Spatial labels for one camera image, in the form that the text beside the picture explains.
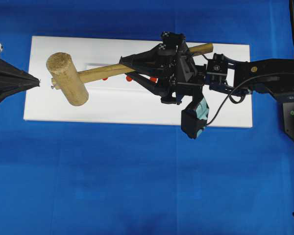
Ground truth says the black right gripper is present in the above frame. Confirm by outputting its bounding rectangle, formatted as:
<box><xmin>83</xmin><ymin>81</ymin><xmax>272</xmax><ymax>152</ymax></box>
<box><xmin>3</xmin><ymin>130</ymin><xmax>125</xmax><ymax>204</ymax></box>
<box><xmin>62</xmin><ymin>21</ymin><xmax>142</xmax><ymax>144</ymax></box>
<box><xmin>119</xmin><ymin>31</ymin><xmax>207</xmax><ymax>104</ymax></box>

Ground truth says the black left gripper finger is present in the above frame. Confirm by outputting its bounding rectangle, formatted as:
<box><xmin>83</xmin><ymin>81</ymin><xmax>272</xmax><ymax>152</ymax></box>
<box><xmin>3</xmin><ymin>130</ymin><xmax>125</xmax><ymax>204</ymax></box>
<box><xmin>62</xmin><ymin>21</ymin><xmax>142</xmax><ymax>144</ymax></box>
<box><xmin>0</xmin><ymin>59</ymin><xmax>40</xmax><ymax>86</ymax></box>

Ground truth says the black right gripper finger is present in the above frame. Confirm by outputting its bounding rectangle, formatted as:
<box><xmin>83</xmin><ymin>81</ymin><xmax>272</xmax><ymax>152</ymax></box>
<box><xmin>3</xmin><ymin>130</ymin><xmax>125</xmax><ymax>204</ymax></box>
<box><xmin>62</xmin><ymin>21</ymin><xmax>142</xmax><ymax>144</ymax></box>
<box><xmin>0</xmin><ymin>82</ymin><xmax>40</xmax><ymax>103</ymax></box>

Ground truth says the wooden mallet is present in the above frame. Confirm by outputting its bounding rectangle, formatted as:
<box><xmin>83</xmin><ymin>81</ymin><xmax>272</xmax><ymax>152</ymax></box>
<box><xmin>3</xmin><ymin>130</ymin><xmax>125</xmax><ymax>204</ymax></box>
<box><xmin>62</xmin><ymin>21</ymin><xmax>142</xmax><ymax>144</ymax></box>
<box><xmin>46</xmin><ymin>43</ymin><xmax>213</xmax><ymax>106</ymax></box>

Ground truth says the white paper sheet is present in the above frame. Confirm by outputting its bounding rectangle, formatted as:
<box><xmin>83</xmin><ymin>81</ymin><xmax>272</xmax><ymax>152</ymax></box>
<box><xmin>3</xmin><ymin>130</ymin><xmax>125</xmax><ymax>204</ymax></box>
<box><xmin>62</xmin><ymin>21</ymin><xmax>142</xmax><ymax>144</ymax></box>
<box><xmin>23</xmin><ymin>36</ymin><xmax>253</xmax><ymax>128</ymax></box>

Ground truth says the blue table cloth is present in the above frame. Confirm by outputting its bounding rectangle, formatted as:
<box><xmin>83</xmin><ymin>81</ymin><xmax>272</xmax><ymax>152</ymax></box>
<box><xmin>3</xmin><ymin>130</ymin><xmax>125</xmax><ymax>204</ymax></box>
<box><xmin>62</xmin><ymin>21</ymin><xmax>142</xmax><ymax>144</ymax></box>
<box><xmin>0</xmin><ymin>0</ymin><xmax>294</xmax><ymax>235</ymax></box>

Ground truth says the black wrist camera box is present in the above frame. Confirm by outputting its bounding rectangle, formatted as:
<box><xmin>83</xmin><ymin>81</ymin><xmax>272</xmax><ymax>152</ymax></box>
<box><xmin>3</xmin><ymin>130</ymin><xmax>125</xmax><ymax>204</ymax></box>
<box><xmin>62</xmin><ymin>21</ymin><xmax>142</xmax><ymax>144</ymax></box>
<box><xmin>181</xmin><ymin>97</ymin><xmax>209</xmax><ymax>139</ymax></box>

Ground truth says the black camera cable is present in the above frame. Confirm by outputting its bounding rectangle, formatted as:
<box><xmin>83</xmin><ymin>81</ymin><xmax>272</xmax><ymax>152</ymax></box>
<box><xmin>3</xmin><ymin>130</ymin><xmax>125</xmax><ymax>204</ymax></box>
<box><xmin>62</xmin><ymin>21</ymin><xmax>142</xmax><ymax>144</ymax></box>
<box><xmin>203</xmin><ymin>75</ymin><xmax>280</xmax><ymax>128</ymax></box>

